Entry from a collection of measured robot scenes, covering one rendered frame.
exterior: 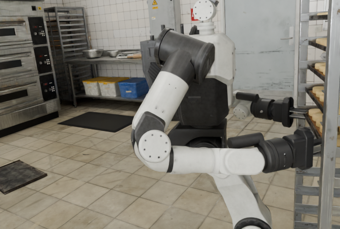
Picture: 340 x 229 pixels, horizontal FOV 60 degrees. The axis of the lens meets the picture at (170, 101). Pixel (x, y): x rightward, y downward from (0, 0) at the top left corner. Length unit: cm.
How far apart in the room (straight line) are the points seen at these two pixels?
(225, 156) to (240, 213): 47
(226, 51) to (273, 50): 359
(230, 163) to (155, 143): 20
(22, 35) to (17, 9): 35
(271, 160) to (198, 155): 20
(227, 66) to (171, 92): 25
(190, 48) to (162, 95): 15
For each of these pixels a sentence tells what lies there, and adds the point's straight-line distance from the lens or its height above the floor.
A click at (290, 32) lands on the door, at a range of 445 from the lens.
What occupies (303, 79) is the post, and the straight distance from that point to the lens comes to 128.
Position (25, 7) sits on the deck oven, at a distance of 498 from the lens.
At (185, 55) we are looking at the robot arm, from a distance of 79.
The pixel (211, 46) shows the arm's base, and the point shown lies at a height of 127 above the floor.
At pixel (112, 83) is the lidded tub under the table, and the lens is 514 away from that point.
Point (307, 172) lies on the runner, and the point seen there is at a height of 68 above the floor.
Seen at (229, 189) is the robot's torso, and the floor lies 74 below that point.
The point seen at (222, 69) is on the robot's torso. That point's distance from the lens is 92.
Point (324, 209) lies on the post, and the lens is 97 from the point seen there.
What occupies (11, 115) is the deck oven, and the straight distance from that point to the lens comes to 480.
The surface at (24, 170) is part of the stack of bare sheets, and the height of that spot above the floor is 2.
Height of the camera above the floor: 133
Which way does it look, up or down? 14 degrees down
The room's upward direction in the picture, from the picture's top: 5 degrees counter-clockwise
